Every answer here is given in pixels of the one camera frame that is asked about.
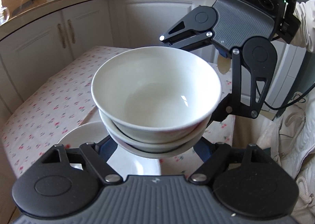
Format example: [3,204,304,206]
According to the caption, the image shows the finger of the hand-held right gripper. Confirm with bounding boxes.
[209,49,269,123]
[159,16,213,53]

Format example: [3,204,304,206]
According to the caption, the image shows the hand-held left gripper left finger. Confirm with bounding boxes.
[42,136,123,185]

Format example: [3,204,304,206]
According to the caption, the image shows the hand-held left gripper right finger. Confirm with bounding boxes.
[188,138,270,185]

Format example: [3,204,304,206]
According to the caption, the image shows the small white floral plate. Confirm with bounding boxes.
[57,121,160,175]

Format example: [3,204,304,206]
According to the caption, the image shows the white ceramic bowl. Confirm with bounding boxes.
[98,109,212,152]
[91,46,222,145]

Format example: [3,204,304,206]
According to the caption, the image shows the white kitchen cabinets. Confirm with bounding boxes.
[0,0,306,126]

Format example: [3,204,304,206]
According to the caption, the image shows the cherry print tablecloth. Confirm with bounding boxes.
[0,45,235,177]

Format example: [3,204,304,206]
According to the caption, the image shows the white padded jacket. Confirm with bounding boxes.
[256,91,315,224]

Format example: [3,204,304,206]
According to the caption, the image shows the glass jug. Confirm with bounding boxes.
[0,6,10,24]

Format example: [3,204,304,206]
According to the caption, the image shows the black cable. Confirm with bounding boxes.
[255,76,311,111]

